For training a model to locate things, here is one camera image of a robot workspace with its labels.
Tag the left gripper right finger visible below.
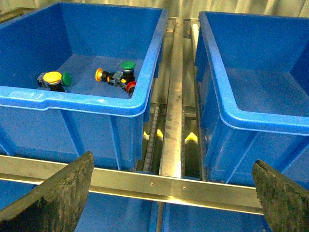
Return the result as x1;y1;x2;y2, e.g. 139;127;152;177
252;160;309;232

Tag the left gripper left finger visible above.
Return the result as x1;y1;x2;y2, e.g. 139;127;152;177
0;152;94;232

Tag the yellow push button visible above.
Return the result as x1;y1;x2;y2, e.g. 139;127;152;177
95;68;123;86
43;71;65;92

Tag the lower left blue bin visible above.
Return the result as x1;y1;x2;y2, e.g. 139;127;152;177
0;180;160;232

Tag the front metal shelf bar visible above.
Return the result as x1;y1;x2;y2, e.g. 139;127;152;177
0;155;263;215

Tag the lower right blue bin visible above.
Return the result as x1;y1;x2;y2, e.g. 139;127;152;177
162;203;271;232

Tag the lying green push button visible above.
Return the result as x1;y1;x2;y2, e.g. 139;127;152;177
36;72;72;87

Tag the left blue plastic bin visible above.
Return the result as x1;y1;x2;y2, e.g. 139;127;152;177
0;2;167;171

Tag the blue plastic bin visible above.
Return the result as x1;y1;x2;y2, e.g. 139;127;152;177
195;12;309;188
0;2;167;171

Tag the right blue plastic bin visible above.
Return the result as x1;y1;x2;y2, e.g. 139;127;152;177
195;12;309;188

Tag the lying yellow push button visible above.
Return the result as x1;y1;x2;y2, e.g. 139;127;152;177
95;68;123;86

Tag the lying red push button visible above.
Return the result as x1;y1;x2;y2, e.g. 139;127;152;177
126;81;136;97

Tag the upright green push button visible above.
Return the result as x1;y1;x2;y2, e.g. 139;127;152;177
121;60;136;83

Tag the central metal rail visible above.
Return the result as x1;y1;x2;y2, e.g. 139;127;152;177
159;18;183;178

